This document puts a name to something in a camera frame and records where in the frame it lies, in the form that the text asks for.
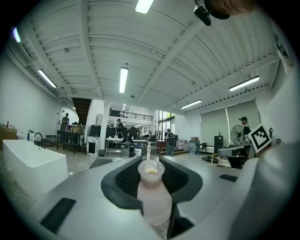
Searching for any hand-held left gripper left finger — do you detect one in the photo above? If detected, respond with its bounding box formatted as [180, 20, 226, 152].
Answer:
[24, 156, 165, 240]

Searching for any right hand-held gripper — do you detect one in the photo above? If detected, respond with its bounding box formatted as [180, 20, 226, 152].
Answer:
[217, 123, 274, 169]

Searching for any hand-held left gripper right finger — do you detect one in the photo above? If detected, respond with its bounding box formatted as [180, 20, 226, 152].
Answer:
[159, 155, 244, 240]

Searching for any small brown object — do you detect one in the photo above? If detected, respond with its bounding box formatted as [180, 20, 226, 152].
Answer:
[136, 160, 173, 237]

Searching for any wooden chair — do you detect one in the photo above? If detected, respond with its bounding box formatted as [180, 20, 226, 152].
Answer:
[210, 153, 223, 165]

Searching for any black tall appliance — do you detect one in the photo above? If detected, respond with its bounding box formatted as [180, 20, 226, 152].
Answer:
[214, 132, 224, 153]

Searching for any standing floor fan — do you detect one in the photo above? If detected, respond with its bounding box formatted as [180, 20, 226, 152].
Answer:
[230, 125, 245, 145]

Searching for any grey roller blind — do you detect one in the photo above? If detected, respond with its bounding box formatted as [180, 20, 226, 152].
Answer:
[225, 99, 261, 141]
[200, 108, 228, 148]

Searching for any white bathtub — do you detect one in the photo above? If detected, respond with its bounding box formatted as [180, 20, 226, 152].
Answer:
[2, 139, 69, 199]

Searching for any marble pillar with black opening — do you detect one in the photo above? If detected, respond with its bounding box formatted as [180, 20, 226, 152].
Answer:
[86, 99, 105, 158]

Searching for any person's white shirt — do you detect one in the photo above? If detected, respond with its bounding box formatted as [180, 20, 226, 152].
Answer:
[241, 9, 300, 240]

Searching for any black cluttered table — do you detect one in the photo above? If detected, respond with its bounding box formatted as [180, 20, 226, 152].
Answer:
[57, 123, 84, 152]

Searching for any long ceiling light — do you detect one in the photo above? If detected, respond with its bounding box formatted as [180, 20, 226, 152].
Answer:
[180, 99, 203, 110]
[119, 67, 129, 94]
[229, 75, 260, 92]
[37, 69, 58, 89]
[13, 27, 22, 43]
[135, 0, 155, 14]

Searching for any white metal table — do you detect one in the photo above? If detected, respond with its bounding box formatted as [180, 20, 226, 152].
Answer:
[105, 136, 124, 157]

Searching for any black bathtub faucet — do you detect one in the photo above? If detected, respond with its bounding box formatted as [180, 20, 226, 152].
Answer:
[34, 132, 45, 149]

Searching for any black office chair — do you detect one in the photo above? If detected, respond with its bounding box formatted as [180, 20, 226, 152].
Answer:
[121, 127, 135, 148]

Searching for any dark wooden staircase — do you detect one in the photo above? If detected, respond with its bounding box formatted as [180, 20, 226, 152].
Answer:
[71, 97, 92, 125]

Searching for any black mezzanine railing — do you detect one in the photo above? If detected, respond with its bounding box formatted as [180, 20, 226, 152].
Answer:
[108, 109, 155, 122]

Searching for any black head camera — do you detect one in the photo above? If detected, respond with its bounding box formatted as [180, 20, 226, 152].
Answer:
[194, 4, 212, 27]

